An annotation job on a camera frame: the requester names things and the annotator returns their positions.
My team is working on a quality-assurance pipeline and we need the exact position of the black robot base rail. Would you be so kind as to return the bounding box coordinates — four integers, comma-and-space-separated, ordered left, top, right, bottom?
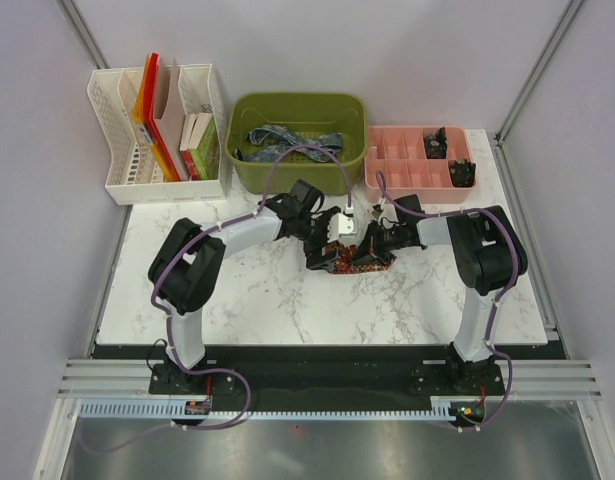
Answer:
149, 345, 505, 413

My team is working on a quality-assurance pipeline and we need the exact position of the white plastic file rack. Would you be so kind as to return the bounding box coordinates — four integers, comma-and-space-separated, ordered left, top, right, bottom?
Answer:
87, 63, 232, 206

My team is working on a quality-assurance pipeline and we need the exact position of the orange red folder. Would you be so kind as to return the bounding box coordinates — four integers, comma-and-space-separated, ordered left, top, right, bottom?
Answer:
131, 52, 180, 182

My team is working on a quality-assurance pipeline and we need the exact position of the pink divided organizer tray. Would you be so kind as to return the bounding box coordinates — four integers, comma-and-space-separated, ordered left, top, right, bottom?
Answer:
364, 126, 478, 205

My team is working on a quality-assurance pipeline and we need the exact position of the blue patterned tie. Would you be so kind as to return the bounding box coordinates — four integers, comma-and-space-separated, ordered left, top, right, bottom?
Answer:
233, 124, 344, 163

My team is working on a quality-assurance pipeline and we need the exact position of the olive green plastic bin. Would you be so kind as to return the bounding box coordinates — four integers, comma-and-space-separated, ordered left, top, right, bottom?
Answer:
226, 92, 368, 195

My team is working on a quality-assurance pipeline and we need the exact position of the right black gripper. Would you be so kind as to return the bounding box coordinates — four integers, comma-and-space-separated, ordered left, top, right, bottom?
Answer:
348, 220, 410, 267

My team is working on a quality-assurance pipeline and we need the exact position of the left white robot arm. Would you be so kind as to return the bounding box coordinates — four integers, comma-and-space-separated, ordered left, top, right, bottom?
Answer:
148, 180, 357, 393

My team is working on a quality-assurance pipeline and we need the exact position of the green treehouse book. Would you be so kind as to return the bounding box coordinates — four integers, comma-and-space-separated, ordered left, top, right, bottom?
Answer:
199, 114, 220, 180

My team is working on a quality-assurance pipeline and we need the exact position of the red patterned tie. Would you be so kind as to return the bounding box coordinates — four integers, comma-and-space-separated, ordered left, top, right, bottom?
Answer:
323, 241, 396, 275

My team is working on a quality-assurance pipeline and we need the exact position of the beige folder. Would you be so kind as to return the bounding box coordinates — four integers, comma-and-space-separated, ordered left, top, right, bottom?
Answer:
153, 58, 189, 181

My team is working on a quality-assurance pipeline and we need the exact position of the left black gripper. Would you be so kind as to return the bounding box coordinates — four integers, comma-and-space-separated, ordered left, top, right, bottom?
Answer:
295, 208, 341, 271

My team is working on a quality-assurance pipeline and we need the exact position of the rolled dark tie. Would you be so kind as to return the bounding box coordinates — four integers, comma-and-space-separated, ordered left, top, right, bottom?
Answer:
448, 159, 476, 188
423, 127, 448, 159

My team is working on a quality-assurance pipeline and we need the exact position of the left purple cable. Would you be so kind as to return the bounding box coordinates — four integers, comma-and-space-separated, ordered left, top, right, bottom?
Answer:
150, 147, 354, 374

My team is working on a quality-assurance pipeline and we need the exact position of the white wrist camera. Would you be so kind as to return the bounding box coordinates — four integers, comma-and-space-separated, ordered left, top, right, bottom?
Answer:
371, 203, 384, 221
328, 213, 358, 243

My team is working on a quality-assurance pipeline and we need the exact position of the white slotted cable duct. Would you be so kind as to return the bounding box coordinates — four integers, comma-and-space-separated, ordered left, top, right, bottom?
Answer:
79, 397, 488, 422

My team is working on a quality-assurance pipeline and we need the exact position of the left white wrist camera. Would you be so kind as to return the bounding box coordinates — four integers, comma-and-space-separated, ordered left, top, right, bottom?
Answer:
328, 213, 358, 243

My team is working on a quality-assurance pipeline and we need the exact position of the red white book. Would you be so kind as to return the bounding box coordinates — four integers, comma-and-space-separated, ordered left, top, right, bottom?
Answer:
179, 113, 213, 181

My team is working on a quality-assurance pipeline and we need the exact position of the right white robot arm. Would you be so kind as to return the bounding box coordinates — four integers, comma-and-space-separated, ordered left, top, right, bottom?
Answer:
351, 194, 528, 394

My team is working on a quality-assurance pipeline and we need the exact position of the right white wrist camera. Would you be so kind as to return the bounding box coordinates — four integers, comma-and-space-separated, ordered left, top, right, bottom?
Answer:
371, 203, 384, 221

